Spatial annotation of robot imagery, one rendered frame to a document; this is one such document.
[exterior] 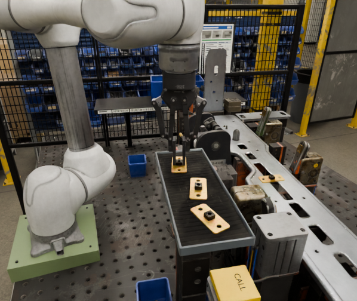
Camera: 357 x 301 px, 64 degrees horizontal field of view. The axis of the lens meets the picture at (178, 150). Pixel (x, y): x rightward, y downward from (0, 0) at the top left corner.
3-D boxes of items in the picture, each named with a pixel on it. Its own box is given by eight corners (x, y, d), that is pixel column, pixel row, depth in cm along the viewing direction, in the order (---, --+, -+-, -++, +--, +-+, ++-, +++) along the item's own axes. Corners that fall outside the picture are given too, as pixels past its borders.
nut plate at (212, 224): (230, 227, 54) (231, 222, 53) (215, 235, 52) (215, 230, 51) (204, 203, 60) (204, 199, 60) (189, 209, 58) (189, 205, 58)
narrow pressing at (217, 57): (222, 110, 164) (227, 48, 148) (203, 111, 162) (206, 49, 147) (222, 110, 164) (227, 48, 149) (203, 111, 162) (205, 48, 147)
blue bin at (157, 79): (203, 103, 167) (204, 80, 162) (151, 104, 165) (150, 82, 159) (199, 95, 182) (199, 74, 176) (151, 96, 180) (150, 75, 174)
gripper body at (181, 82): (159, 73, 61) (160, 114, 65) (199, 73, 61) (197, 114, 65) (160, 67, 67) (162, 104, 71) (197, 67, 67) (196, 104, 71)
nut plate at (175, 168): (186, 173, 71) (186, 169, 71) (171, 173, 71) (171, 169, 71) (185, 157, 79) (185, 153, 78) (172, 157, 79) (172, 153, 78)
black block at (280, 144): (282, 202, 136) (294, 147, 123) (261, 205, 135) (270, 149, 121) (274, 192, 143) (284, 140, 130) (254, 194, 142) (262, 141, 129)
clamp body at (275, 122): (277, 186, 148) (288, 123, 133) (255, 189, 147) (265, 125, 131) (268, 177, 156) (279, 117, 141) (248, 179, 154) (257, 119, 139)
